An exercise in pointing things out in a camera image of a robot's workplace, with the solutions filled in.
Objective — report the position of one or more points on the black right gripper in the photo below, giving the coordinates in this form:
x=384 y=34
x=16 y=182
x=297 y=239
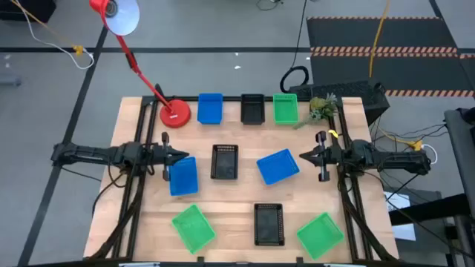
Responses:
x=330 y=155

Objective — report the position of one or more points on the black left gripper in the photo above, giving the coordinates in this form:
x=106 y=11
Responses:
x=166 y=155

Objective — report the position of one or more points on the blue plastic basket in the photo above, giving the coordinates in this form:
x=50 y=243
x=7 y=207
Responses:
x=210 y=107
x=183 y=176
x=277 y=167

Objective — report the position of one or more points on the black plastic basket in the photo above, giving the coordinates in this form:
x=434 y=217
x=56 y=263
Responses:
x=252 y=109
x=269 y=224
x=224 y=163

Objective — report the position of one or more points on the green plastic basket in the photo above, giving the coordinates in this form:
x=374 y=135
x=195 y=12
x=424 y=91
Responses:
x=193 y=228
x=285 y=108
x=320 y=235

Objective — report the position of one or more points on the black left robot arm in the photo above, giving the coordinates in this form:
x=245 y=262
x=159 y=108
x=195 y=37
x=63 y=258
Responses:
x=92 y=153

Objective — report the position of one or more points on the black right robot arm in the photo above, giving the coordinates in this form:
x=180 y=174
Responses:
x=389 y=159

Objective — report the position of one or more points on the yellow tape tag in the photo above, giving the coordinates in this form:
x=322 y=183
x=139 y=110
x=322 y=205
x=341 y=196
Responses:
x=333 y=133

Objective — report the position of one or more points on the red desk lamp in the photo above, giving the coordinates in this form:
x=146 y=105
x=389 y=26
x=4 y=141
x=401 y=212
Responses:
x=175 y=113

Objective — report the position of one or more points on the artificial green plant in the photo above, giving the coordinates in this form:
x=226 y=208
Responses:
x=323 y=107

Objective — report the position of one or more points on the white paper sheet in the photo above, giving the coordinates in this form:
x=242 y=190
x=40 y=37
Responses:
x=402 y=231

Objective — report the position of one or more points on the dark grey furniture panel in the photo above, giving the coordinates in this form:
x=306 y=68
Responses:
x=464 y=155

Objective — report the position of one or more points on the black hazard-striped floor mat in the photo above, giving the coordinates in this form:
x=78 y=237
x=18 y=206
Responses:
x=408 y=33

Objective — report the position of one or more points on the black floor box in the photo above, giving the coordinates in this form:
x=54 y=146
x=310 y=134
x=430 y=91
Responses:
x=33 y=9

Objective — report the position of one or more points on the grey floor bracket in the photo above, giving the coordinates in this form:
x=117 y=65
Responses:
x=9 y=81

